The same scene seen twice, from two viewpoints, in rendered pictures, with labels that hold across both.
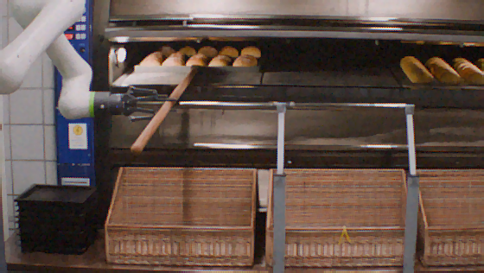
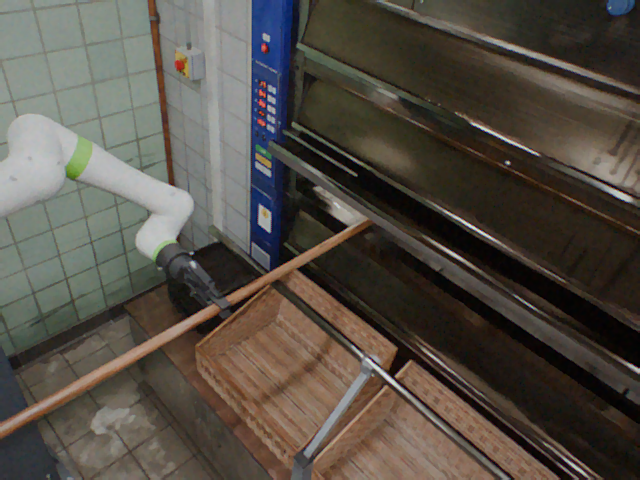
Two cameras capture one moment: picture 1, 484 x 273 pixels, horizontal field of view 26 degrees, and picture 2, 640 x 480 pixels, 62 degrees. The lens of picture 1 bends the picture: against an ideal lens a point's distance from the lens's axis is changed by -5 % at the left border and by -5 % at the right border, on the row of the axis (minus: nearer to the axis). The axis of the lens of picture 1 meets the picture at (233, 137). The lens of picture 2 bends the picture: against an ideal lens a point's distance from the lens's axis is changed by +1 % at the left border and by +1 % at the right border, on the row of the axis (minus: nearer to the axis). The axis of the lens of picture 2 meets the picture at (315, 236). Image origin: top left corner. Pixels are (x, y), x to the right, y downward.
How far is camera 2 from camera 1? 332 cm
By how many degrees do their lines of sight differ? 45
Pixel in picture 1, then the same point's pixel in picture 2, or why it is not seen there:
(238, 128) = (396, 302)
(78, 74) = (159, 214)
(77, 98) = (144, 244)
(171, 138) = (335, 270)
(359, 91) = (545, 365)
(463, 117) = not seen: outside the picture
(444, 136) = not seen: outside the picture
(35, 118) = (241, 181)
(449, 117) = not seen: outside the picture
